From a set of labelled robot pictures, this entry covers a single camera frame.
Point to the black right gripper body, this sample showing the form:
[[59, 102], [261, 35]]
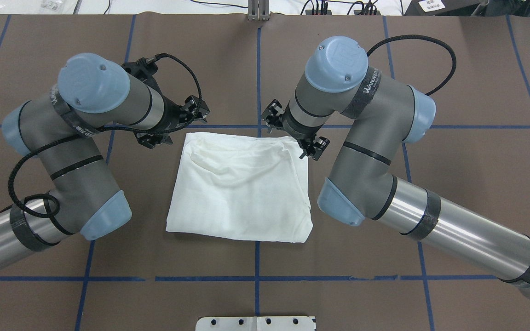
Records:
[[293, 130]]

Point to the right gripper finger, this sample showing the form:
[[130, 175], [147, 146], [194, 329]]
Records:
[[313, 147], [272, 116]]

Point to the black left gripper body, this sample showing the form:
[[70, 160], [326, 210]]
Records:
[[171, 116]]

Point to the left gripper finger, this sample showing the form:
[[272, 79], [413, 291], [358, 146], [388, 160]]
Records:
[[194, 109]]

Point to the white long-sleeve printed shirt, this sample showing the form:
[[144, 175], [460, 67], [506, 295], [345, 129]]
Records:
[[241, 188]]

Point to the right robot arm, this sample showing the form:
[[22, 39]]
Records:
[[387, 113]]

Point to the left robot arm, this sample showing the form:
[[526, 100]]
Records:
[[62, 184]]

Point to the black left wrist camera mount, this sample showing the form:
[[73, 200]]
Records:
[[143, 69]]

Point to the white camera mast base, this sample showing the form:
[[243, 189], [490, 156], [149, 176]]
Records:
[[257, 323]]

